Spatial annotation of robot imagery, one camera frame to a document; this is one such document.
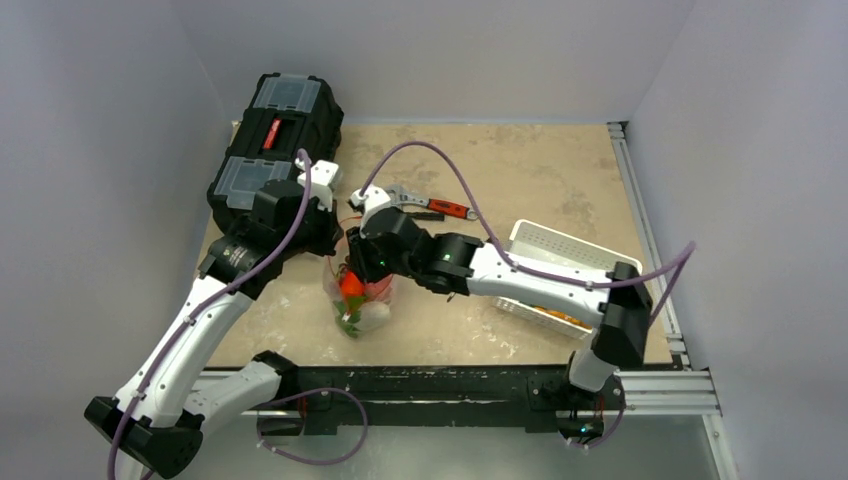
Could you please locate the red pink fruit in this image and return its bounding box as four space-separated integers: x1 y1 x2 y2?
365 275 394 303

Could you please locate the orange carrot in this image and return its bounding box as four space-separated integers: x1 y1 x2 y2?
338 270 366 298

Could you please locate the green bell pepper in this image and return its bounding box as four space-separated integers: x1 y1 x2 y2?
333 296 367 322

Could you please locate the clear orange-zip bag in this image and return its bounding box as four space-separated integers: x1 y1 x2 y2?
323 255 395 339

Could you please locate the white radish with leaves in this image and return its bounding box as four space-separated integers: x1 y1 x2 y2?
342 301 391 338

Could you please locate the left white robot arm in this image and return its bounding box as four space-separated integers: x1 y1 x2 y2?
84 175 341 479

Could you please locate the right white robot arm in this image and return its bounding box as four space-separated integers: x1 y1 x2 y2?
345 207 653 407

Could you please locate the black plastic toolbox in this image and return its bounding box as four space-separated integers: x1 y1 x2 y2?
206 73 344 231

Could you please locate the white plastic basket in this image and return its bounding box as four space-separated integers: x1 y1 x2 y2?
493 219 642 340

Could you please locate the black T-handle tool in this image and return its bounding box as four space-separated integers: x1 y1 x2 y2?
407 211 445 222

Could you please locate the red-handled adjustable wrench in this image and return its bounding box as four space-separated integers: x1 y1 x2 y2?
384 184 479 221

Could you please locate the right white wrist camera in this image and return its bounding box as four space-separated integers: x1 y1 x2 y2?
348 185 393 227

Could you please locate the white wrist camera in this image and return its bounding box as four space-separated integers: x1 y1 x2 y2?
348 185 393 227
295 160 343 211

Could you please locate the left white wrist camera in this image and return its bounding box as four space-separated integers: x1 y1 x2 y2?
295 160 343 211

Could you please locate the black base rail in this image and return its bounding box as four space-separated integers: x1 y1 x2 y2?
254 351 625 439

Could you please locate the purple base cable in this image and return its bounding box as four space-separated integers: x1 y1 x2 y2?
256 388 368 467

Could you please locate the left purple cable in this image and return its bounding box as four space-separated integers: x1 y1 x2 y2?
107 148 313 480

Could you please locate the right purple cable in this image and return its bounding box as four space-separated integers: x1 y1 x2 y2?
357 140 698 329

